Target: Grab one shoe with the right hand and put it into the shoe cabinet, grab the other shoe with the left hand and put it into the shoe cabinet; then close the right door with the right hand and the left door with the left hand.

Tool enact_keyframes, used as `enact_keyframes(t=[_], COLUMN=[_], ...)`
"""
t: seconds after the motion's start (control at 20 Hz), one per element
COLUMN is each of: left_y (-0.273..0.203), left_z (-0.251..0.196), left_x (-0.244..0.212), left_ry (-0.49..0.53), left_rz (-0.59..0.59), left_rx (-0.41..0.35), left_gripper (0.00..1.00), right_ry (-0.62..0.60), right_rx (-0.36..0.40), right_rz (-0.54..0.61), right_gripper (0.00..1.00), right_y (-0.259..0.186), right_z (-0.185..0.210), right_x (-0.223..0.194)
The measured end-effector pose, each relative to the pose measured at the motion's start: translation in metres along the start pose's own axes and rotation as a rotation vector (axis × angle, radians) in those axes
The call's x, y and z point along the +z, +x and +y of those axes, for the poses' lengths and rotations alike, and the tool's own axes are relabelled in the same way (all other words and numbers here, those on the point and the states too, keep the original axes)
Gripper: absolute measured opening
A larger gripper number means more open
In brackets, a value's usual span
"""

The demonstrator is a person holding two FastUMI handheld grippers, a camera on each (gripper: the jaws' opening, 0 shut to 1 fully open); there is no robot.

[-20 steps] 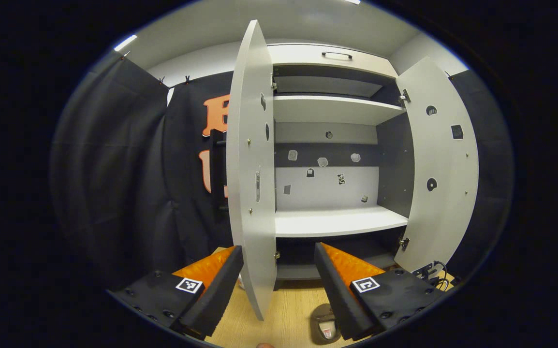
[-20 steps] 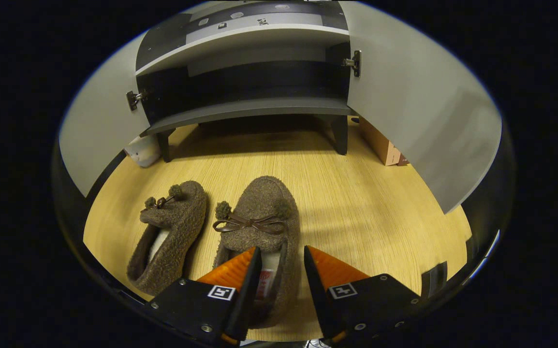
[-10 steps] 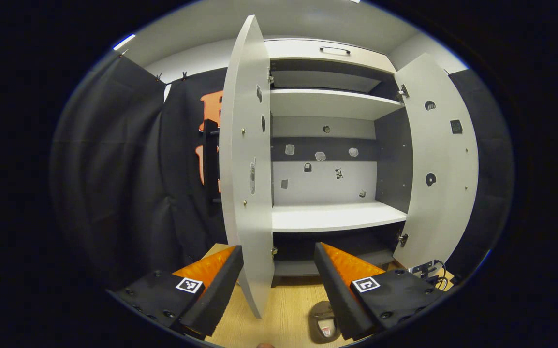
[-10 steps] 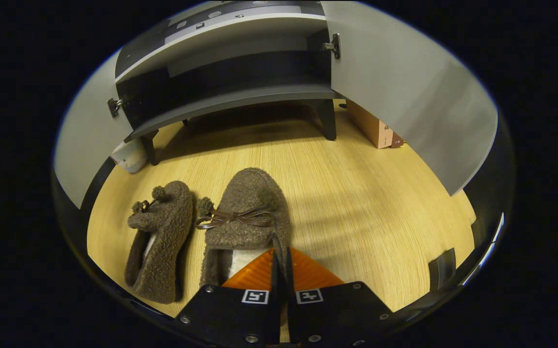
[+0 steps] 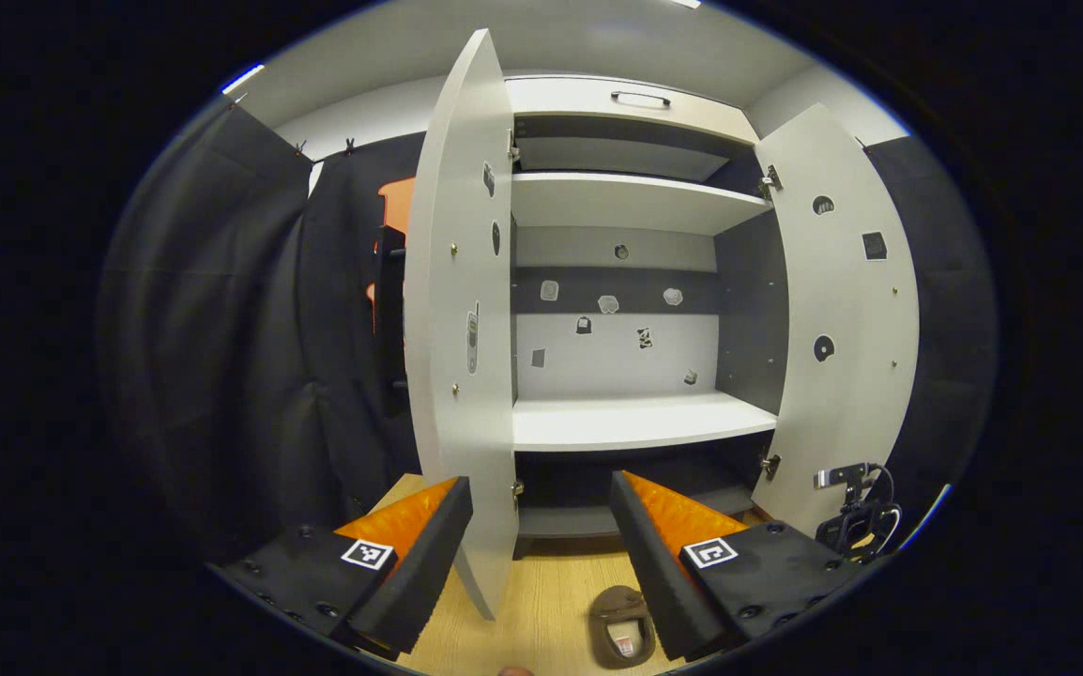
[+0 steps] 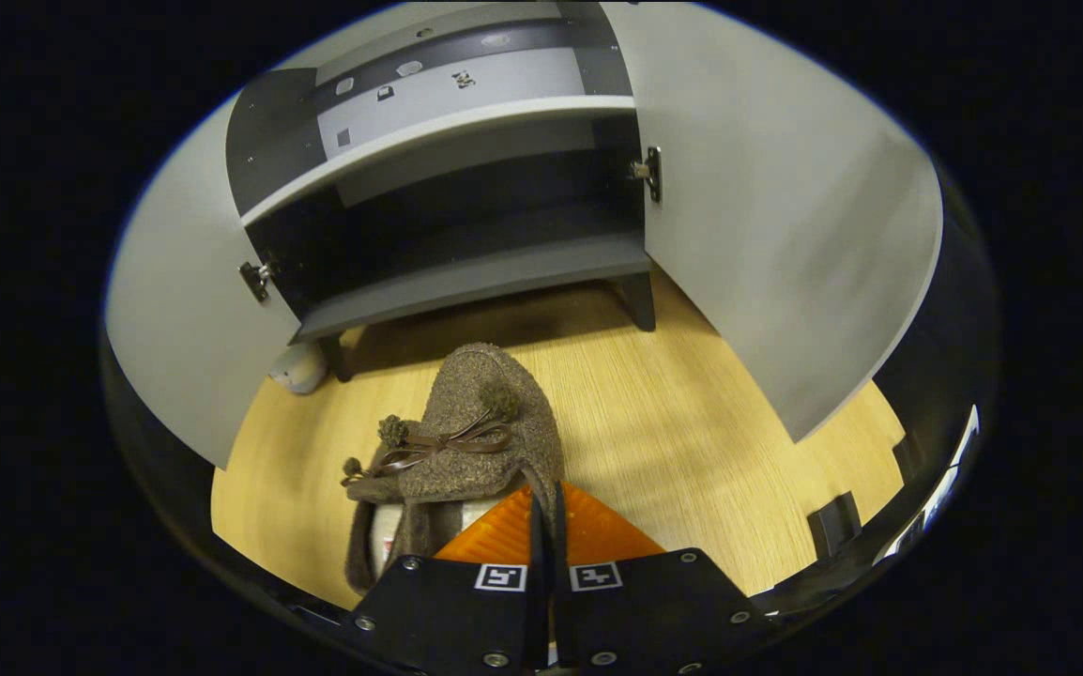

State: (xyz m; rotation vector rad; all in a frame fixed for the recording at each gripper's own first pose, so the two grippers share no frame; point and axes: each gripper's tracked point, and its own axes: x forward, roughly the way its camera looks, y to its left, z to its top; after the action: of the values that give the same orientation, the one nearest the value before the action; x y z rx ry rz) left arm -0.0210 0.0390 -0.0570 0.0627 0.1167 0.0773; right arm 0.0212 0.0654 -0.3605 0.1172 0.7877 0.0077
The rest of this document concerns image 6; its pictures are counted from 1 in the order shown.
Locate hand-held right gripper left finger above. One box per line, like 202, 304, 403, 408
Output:
351, 484, 550, 672

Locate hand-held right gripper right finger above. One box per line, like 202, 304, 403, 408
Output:
551, 481, 772, 672

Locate brown fuzzy shoe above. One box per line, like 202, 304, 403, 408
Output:
342, 343, 569, 597

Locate white shoe cabinet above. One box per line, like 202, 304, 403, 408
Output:
105, 0, 944, 470

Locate white cabinet door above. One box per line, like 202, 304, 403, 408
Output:
105, 94, 303, 470
598, 0, 944, 444

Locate metal door hinge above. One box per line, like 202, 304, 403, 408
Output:
628, 146, 663, 205
238, 258, 278, 303

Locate white cabinet shelf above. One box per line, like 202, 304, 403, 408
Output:
239, 94, 638, 228

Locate small black block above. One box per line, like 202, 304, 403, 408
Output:
804, 490, 866, 561

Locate white round object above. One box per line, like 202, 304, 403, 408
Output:
269, 341, 328, 395

